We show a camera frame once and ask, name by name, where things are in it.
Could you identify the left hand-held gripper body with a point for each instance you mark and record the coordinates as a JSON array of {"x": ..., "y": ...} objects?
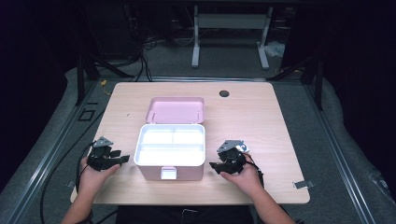
[{"x": 99, "y": 154}]

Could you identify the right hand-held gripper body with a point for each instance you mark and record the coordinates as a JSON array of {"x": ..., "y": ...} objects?
[{"x": 233, "y": 154}]

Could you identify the pink storage box with lid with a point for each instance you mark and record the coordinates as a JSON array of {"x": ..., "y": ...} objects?
[{"x": 176, "y": 110}]

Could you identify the person's left hand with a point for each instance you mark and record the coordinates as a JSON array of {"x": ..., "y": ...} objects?
[{"x": 91, "y": 179}]

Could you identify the person's right hand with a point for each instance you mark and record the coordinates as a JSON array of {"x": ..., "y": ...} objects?
[{"x": 246, "y": 179}]

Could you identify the white divided tray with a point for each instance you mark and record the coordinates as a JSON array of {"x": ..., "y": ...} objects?
[{"x": 171, "y": 146}]

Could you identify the person's dark clothing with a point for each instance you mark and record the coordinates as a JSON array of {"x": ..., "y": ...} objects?
[{"x": 149, "y": 216}]

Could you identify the black metal stand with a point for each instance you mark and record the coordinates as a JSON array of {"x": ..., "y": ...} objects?
[
  {"x": 318, "y": 84},
  {"x": 80, "y": 81}
]

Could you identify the clear plastic bag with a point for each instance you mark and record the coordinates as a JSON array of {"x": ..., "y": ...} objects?
[{"x": 276, "y": 49}]

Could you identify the grey metal table bracket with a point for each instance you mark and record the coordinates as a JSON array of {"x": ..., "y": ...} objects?
[
  {"x": 71, "y": 184},
  {"x": 303, "y": 184}
]

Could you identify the aluminium floor rail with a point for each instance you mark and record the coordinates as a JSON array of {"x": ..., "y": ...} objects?
[
  {"x": 46, "y": 155},
  {"x": 339, "y": 155}
]

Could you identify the white metal desk frame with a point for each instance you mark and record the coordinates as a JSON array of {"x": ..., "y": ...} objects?
[{"x": 230, "y": 21}]

